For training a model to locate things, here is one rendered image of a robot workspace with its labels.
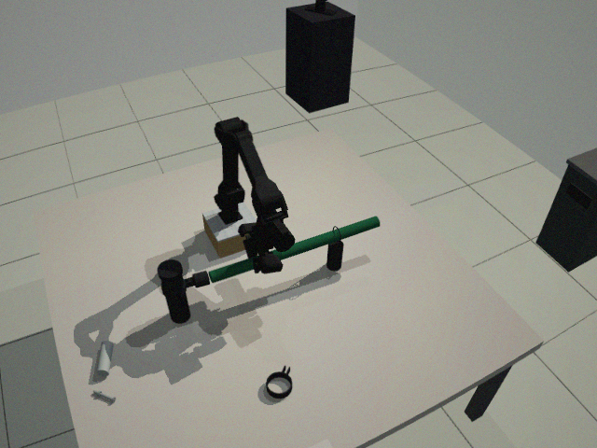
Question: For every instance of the dark green long tube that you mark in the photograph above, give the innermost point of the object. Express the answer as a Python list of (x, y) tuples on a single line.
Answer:
[(297, 248)]

